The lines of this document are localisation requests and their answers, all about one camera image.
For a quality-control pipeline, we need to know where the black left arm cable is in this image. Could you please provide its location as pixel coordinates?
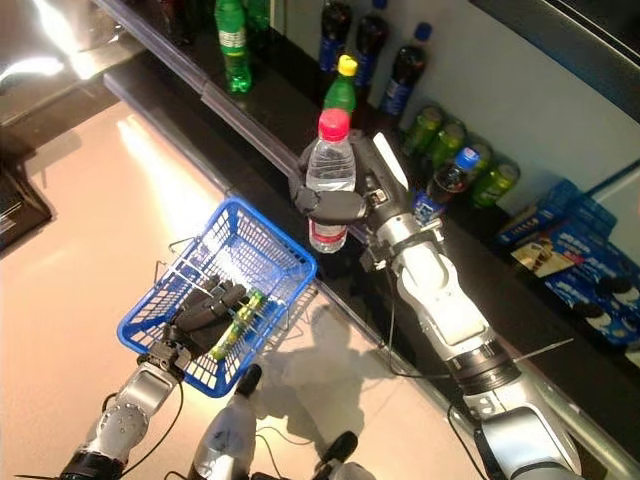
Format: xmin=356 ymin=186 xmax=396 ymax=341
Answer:
xmin=102 ymin=379 xmax=185 ymax=464

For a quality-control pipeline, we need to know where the blue Oreo cookie box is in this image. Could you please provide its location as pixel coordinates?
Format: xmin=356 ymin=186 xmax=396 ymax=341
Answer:
xmin=569 ymin=284 xmax=640 ymax=349
xmin=544 ymin=239 xmax=640 ymax=321

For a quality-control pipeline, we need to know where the silver robot right leg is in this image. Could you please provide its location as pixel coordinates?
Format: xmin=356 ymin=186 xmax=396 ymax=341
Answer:
xmin=312 ymin=430 xmax=381 ymax=480

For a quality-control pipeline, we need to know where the green Sprite bottle yellow cap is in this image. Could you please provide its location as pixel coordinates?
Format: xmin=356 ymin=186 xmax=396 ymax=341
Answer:
xmin=243 ymin=0 xmax=275 ymax=34
xmin=322 ymin=54 xmax=360 ymax=134
xmin=214 ymin=0 xmax=254 ymax=96

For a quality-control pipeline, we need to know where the silver robot left leg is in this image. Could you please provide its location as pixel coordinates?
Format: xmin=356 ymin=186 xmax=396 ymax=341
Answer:
xmin=187 ymin=363 xmax=264 ymax=480

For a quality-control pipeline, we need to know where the small water bottle red cap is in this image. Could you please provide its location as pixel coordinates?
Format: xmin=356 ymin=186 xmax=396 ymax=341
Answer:
xmin=304 ymin=108 xmax=357 ymax=255

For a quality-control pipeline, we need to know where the black floor cable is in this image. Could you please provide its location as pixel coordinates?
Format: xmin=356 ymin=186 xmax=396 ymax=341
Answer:
xmin=252 ymin=424 xmax=304 ymax=480

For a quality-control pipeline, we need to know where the dark brown wooden cabinet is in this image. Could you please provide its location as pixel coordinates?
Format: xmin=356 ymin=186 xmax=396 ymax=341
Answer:
xmin=0 ymin=159 xmax=55 ymax=251

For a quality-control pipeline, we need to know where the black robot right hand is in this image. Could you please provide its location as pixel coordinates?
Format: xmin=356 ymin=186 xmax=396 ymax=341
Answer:
xmin=287 ymin=128 xmax=412 ymax=226

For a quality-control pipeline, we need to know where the Coca-Cola bottle red cap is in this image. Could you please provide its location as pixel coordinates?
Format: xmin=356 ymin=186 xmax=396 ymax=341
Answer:
xmin=163 ymin=0 xmax=197 ymax=47

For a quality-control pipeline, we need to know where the blue plastic shopping basket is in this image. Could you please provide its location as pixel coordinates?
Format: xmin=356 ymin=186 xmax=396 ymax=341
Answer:
xmin=116 ymin=196 xmax=319 ymax=399

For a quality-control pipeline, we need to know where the green drink container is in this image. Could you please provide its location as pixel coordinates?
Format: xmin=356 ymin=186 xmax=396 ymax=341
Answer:
xmin=208 ymin=288 xmax=266 ymax=362

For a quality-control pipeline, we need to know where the black right arm cable loop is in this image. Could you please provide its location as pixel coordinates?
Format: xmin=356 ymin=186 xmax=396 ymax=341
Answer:
xmin=446 ymin=403 xmax=484 ymax=454

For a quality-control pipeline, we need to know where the dark blue cookie box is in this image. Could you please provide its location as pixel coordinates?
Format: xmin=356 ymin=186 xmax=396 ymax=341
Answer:
xmin=542 ymin=178 xmax=619 ymax=236
xmin=496 ymin=203 xmax=559 ymax=246

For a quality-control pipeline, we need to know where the silver robot leg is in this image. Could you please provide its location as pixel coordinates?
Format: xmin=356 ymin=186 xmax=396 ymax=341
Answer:
xmin=312 ymin=430 xmax=381 ymax=480
xmin=187 ymin=363 xmax=264 ymax=480

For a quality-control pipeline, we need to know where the Pepsi cola bottle blue cap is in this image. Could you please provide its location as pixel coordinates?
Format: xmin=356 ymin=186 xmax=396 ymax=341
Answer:
xmin=318 ymin=0 xmax=354 ymax=75
xmin=353 ymin=0 xmax=390 ymax=89
xmin=378 ymin=22 xmax=434 ymax=117
xmin=411 ymin=145 xmax=484 ymax=227

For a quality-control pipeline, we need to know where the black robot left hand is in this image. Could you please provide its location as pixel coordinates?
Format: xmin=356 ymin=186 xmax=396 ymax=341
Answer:
xmin=164 ymin=279 xmax=249 ymax=357

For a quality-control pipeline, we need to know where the blue cookie box dessert print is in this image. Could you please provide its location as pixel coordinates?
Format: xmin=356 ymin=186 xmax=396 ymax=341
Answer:
xmin=509 ymin=222 xmax=601 ymax=277

